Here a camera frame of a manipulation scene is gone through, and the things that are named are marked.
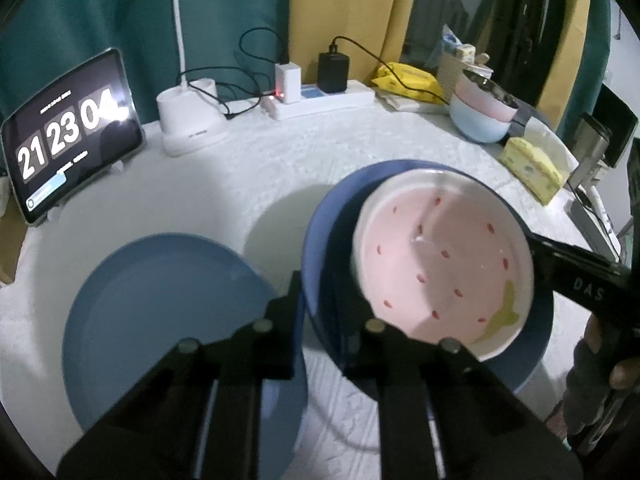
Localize white basket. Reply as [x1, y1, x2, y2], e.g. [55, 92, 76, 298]
[439, 52, 493, 93]

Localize tablet showing clock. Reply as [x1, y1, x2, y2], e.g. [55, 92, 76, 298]
[0, 47, 147, 226]

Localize teal curtain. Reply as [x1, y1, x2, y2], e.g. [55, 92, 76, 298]
[0, 0, 291, 126]
[555, 0, 613, 141]

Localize pink steel-lined bowl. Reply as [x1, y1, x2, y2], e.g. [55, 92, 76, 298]
[454, 71, 521, 123]

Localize cardboard box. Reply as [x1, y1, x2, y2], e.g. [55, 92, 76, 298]
[0, 200, 26, 286]

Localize yellow curtain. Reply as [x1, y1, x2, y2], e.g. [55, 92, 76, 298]
[287, 0, 421, 83]
[537, 0, 593, 116]

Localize black charger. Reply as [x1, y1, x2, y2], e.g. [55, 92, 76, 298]
[318, 51, 351, 94]

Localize blue snack packet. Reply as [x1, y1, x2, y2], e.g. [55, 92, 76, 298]
[442, 25, 463, 56]

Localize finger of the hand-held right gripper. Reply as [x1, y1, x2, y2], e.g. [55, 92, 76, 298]
[522, 230, 632, 281]
[531, 255, 640, 328]

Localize white charger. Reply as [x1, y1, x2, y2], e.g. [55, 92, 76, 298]
[274, 62, 302, 103]

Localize yellow wipes packet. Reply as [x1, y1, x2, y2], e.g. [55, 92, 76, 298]
[371, 61, 446, 106]

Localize steel thermos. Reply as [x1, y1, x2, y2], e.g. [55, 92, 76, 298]
[567, 112, 613, 196]

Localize black monitor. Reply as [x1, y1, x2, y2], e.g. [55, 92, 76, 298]
[597, 82, 640, 168]

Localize yellow floral tissue pack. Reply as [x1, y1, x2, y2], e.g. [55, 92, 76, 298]
[501, 122, 581, 206]

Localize grey cloth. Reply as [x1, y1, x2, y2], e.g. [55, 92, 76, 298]
[512, 100, 556, 133]

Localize black lamp cable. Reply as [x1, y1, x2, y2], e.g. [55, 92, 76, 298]
[177, 67, 273, 121]

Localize black charger cable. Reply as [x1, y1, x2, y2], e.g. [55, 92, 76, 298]
[332, 35, 451, 106]

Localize black looped cable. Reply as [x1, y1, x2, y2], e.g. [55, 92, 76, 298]
[239, 26, 292, 96]

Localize large blue bowl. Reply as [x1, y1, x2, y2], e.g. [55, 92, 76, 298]
[301, 159, 555, 403]

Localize blue plate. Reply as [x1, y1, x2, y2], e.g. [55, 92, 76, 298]
[61, 232, 309, 478]

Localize person's right hand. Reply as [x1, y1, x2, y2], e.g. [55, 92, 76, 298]
[582, 316, 640, 392]

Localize dark glass window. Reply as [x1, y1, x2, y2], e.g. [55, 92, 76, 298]
[402, 0, 501, 66]

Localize light blue bowl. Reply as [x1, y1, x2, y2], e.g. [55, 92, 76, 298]
[449, 95, 513, 144]

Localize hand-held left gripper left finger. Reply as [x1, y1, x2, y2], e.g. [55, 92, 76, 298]
[56, 270, 306, 480]

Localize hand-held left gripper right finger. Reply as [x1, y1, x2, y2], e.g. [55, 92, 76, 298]
[341, 317, 583, 480]

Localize white power strip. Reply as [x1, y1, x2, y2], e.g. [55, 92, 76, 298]
[260, 80, 376, 121]

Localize pink dotted bowl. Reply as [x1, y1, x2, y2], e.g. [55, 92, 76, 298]
[351, 169, 536, 363]

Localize white desk lamp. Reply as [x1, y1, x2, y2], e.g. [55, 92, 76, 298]
[156, 0, 230, 158]

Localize black smartphone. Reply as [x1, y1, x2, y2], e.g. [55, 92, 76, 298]
[570, 200, 623, 256]

